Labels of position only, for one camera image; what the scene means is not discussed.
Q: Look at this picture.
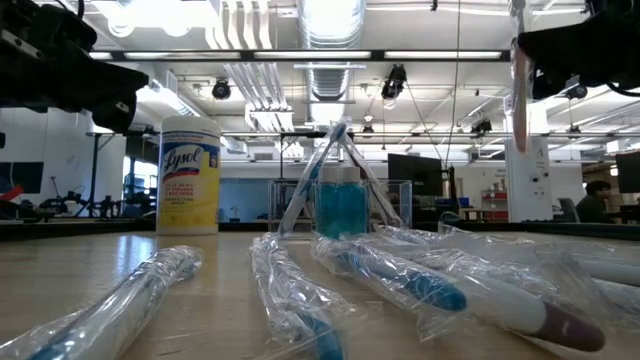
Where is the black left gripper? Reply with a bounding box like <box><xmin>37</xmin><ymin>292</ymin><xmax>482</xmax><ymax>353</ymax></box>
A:
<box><xmin>0</xmin><ymin>0</ymin><xmax>149</xmax><ymax>134</ymax></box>

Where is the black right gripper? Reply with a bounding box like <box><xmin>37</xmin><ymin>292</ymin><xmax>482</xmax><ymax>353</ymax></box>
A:
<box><xmin>518</xmin><ymin>9</ymin><xmax>640</xmax><ymax>100</ymax></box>

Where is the blue mouthwash bottle white cap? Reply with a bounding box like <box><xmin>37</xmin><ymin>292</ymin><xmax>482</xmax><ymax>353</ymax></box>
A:
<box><xmin>314</xmin><ymin>166</ymin><xmax>344</xmax><ymax>239</ymax></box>
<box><xmin>340</xmin><ymin>166</ymin><xmax>370</xmax><ymax>237</ymax></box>

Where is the white pillar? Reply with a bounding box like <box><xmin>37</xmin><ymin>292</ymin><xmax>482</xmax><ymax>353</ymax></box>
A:
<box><xmin>504</xmin><ymin>99</ymin><xmax>554</xmax><ymax>224</ymax></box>

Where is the black monitor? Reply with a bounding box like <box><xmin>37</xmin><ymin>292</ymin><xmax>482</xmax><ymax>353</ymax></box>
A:
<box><xmin>0</xmin><ymin>161</ymin><xmax>45</xmax><ymax>195</ymax></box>
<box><xmin>387</xmin><ymin>153</ymin><xmax>444</xmax><ymax>198</ymax></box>
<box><xmin>615</xmin><ymin>151</ymin><xmax>640</xmax><ymax>195</ymax></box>

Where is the yellow Lysol wipes canister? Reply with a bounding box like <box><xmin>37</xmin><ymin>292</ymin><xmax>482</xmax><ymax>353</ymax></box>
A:
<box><xmin>156</xmin><ymin>115</ymin><xmax>222</xmax><ymax>236</ymax></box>

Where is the person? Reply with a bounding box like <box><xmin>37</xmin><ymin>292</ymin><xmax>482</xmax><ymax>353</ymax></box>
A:
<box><xmin>574</xmin><ymin>179</ymin><xmax>617</xmax><ymax>225</ymax></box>

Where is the red shelf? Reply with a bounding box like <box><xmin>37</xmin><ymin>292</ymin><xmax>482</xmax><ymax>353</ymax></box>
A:
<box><xmin>481</xmin><ymin>188</ymin><xmax>509</xmax><ymax>222</ymax></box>

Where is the blue partition panel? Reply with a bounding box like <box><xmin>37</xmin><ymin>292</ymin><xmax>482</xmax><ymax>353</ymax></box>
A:
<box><xmin>218</xmin><ymin>178</ymin><xmax>271</xmax><ymax>224</ymax></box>

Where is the black overhead light bar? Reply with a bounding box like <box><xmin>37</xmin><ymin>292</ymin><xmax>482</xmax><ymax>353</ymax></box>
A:
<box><xmin>87</xmin><ymin>48</ymin><xmax>511</xmax><ymax>64</ymax></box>

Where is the clear acrylic organizer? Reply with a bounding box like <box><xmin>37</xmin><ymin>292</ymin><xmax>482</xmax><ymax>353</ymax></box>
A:
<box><xmin>267</xmin><ymin>178</ymin><xmax>414</xmax><ymax>236</ymax></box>

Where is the wrapped white purple toothbrush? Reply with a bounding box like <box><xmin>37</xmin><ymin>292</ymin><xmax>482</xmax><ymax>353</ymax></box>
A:
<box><xmin>379</xmin><ymin>249</ymin><xmax>609</xmax><ymax>354</ymax></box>

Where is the thin hanging cable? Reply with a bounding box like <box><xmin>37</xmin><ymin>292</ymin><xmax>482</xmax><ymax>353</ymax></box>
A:
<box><xmin>443</xmin><ymin>0</ymin><xmax>462</xmax><ymax>169</ymax></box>

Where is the black aluminium table frame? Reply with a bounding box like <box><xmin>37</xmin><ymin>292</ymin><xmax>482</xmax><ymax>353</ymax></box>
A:
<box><xmin>0</xmin><ymin>218</ymin><xmax>640</xmax><ymax>242</ymax></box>

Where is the silver ventilation duct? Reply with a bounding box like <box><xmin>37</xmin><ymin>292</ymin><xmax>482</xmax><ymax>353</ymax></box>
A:
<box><xmin>298</xmin><ymin>0</ymin><xmax>367</xmax><ymax>101</ymax></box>

